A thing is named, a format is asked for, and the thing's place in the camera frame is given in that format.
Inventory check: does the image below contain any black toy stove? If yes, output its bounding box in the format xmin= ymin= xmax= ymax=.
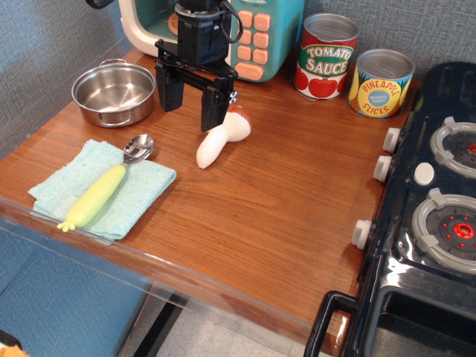
xmin=305 ymin=62 xmax=475 ymax=356

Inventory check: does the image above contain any tomato sauce can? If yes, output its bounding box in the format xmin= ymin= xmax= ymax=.
xmin=294 ymin=13 xmax=359 ymax=100

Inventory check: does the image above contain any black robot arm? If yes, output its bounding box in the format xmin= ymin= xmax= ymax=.
xmin=155 ymin=1 xmax=243 ymax=132

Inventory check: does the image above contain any small stainless steel pot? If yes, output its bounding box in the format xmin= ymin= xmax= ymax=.
xmin=71 ymin=59 xmax=156 ymax=128

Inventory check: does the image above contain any teal toy microwave oven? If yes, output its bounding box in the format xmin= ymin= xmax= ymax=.
xmin=118 ymin=0 xmax=304 ymax=83

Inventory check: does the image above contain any yellow handled metal spoon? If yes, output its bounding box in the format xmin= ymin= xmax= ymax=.
xmin=57 ymin=134 xmax=154 ymax=232

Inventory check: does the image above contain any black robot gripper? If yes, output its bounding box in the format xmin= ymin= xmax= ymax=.
xmin=155 ymin=7 xmax=238 ymax=132

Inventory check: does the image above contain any white brown toy mushroom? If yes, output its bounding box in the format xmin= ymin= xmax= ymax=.
xmin=196 ymin=104 xmax=252 ymax=169

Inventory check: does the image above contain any light teal folded towel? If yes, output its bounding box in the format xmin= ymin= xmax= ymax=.
xmin=28 ymin=135 xmax=176 ymax=241

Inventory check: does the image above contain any pineapple slices can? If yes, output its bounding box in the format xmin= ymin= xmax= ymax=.
xmin=348 ymin=48 xmax=415 ymax=118

